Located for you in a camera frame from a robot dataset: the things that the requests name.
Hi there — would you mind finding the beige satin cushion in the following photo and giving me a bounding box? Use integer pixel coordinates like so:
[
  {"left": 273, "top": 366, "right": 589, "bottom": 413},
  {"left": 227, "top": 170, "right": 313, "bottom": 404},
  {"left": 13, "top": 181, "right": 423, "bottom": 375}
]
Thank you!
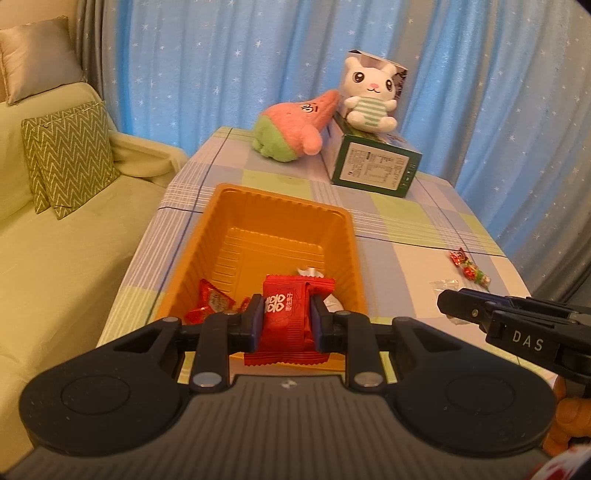
[{"left": 0, "top": 16, "right": 86, "bottom": 106}]

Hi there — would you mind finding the pale green sofa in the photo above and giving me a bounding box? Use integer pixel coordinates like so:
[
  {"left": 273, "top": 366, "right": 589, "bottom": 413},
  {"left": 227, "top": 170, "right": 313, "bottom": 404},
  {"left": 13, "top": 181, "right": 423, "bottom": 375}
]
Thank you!
[{"left": 0, "top": 82, "right": 190, "bottom": 464}]

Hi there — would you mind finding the large red snack packet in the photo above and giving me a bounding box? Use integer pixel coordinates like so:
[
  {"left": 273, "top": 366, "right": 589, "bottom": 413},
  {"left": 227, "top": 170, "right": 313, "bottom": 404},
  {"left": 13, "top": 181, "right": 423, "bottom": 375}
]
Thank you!
[{"left": 244, "top": 274, "right": 336, "bottom": 366}]

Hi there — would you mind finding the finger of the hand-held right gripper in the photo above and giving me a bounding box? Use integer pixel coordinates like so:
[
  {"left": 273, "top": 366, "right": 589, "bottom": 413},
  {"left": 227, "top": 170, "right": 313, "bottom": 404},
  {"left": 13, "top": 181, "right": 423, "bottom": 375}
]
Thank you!
[{"left": 437, "top": 288, "right": 509, "bottom": 334}]

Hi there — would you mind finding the green red candy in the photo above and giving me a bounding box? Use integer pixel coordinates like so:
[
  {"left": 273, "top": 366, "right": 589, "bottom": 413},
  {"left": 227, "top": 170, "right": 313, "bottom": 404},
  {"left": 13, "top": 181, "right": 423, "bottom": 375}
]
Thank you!
[{"left": 462, "top": 264, "right": 492, "bottom": 285}]

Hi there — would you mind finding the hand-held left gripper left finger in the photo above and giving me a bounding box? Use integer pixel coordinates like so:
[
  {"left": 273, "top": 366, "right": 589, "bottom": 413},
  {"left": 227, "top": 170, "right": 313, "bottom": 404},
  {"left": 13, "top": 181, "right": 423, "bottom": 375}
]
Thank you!
[{"left": 97, "top": 294, "right": 265, "bottom": 394}]

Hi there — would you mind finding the silver foil snack packet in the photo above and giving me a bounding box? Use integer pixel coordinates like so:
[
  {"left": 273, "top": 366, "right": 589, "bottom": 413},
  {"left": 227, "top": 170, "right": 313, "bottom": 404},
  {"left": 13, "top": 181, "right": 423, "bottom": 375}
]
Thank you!
[{"left": 297, "top": 266, "right": 343, "bottom": 317}]

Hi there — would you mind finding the green cardboard box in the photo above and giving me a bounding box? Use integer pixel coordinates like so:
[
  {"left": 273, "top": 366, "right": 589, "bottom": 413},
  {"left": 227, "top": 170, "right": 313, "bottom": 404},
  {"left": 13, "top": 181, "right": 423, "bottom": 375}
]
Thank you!
[{"left": 322, "top": 114, "right": 424, "bottom": 199}]

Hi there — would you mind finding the red white-label snack packet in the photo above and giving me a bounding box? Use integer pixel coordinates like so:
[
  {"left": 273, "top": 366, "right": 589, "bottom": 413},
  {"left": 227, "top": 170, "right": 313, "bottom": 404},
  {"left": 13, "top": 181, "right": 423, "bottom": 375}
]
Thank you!
[{"left": 185, "top": 279, "right": 237, "bottom": 326}]

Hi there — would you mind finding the white bunny plush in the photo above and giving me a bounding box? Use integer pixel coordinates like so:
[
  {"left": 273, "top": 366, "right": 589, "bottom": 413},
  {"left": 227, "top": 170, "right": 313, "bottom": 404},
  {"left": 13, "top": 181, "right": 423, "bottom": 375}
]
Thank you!
[{"left": 340, "top": 56, "right": 399, "bottom": 135}]

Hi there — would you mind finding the checked tablecloth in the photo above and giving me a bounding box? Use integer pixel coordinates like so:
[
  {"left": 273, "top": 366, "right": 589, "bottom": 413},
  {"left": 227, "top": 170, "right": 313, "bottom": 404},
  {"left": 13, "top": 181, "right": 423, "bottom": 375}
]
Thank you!
[{"left": 98, "top": 126, "right": 557, "bottom": 389}]

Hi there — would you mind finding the orange plastic tray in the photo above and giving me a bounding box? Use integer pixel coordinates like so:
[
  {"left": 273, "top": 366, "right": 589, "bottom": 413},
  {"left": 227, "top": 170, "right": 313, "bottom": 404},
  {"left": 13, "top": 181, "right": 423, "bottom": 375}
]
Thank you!
[{"left": 156, "top": 183, "right": 370, "bottom": 372}]

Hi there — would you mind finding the red patterned clothing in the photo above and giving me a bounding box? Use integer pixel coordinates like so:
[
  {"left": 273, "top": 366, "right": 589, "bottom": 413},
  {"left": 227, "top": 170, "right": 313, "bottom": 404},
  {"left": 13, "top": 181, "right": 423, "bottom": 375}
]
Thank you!
[{"left": 525, "top": 450, "right": 591, "bottom": 480}]

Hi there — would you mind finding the pink green starfish plush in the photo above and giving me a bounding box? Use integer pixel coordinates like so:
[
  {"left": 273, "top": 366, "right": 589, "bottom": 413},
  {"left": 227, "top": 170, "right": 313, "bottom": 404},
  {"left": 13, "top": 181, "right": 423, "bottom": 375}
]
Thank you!
[{"left": 251, "top": 89, "right": 343, "bottom": 164}]

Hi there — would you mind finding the blue star curtain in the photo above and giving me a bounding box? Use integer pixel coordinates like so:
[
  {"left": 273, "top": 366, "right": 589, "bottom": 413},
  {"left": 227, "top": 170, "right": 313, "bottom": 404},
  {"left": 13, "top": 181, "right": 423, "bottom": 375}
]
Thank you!
[{"left": 115, "top": 0, "right": 591, "bottom": 298}]

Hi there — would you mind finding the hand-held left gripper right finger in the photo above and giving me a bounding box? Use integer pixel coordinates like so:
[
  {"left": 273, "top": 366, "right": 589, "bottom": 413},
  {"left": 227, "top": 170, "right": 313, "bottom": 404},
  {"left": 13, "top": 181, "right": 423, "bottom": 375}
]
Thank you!
[{"left": 310, "top": 294, "right": 491, "bottom": 394}]

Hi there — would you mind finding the grey curtain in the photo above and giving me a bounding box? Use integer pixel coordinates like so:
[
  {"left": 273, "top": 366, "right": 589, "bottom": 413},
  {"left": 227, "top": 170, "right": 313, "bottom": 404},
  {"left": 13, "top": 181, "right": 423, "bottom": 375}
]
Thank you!
[{"left": 75, "top": 0, "right": 136, "bottom": 136}]

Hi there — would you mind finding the person's right hand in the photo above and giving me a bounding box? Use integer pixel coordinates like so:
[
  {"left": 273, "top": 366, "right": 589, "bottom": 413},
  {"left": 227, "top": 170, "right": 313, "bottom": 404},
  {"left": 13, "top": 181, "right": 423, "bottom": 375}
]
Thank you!
[{"left": 542, "top": 375, "right": 591, "bottom": 459}]

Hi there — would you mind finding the green zigzag cushion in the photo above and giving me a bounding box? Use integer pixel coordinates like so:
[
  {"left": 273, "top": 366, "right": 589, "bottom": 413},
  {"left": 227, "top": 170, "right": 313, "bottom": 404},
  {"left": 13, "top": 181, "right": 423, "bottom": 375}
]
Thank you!
[
  {"left": 33, "top": 100, "right": 122, "bottom": 220},
  {"left": 21, "top": 117, "right": 51, "bottom": 214}
]

